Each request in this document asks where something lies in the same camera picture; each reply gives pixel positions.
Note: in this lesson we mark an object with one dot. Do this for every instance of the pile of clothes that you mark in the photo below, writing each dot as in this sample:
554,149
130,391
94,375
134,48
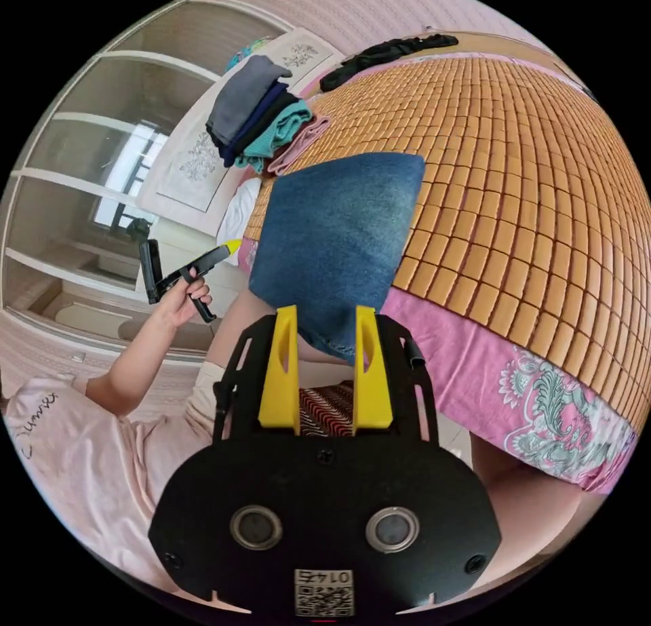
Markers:
254,112

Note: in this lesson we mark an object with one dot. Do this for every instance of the black garment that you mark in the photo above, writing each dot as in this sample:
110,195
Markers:
376,59

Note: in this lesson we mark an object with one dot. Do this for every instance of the person's left forearm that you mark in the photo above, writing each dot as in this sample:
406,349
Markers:
135,366

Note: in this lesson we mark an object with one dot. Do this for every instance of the person's body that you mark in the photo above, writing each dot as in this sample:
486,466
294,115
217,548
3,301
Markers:
76,458

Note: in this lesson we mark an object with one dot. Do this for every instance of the wardrobe with sliding doors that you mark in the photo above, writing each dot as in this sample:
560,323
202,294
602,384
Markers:
66,178

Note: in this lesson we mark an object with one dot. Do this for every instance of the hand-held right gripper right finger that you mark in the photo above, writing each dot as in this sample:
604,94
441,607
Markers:
371,387

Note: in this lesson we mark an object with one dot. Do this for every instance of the person's left hand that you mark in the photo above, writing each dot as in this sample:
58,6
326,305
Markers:
180,305

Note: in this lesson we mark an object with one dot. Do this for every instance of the bed with woven mat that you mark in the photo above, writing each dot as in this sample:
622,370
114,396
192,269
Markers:
508,188

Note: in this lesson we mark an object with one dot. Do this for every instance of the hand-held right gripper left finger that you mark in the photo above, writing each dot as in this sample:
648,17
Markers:
278,382

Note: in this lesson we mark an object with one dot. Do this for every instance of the blue jeans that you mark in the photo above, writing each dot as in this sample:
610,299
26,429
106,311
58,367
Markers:
335,239

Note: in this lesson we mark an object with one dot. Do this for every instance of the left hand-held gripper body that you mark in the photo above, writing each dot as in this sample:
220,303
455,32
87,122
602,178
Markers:
175,276

